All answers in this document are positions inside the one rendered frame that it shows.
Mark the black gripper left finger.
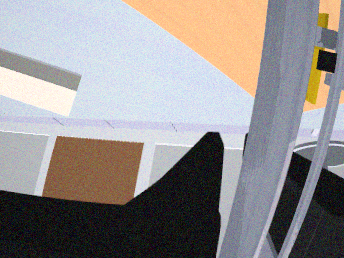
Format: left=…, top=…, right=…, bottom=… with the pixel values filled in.
left=0, top=132, right=224, bottom=258

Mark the cream flat rectangular block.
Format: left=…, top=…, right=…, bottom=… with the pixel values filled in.
left=0, top=50, right=81, bottom=116

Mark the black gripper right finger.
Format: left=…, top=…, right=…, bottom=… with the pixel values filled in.
left=268, top=152, right=344, bottom=258

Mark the light orange flat rectangular board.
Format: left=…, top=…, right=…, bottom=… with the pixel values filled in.
left=121, top=0, right=341, bottom=112

